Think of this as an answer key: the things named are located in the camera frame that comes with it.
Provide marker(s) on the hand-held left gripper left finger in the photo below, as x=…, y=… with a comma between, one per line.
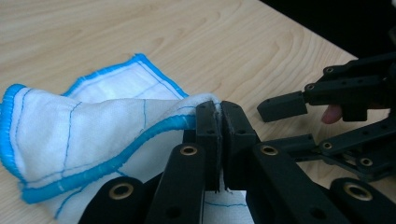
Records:
x=186, y=174

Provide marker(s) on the white cloth with blue edging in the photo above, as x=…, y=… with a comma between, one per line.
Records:
x=102, y=130

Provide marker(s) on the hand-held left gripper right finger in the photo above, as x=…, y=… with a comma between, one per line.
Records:
x=274, y=180

